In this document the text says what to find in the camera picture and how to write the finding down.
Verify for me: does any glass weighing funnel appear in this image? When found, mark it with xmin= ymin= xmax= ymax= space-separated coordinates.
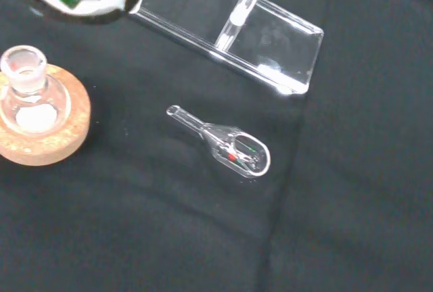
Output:
xmin=166 ymin=104 xmax=272 ymax=180

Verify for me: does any glass round-bottom flask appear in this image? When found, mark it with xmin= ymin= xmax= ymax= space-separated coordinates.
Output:
xmin=0 ymin=45 xmax=72 ymax=135

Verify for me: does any black cloth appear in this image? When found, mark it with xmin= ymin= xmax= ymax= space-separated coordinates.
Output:
xmin=0 ymin=0 xmax=433 ymax=292

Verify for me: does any clear acrylic funnel stand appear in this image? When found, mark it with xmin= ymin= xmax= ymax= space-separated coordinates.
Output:
xmin=127 ymin=0 xmax=325 ymax=96

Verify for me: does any cork ring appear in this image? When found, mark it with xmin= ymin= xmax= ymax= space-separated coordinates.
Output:
xmin=0 ymin=64 xmax=93 ymax=167

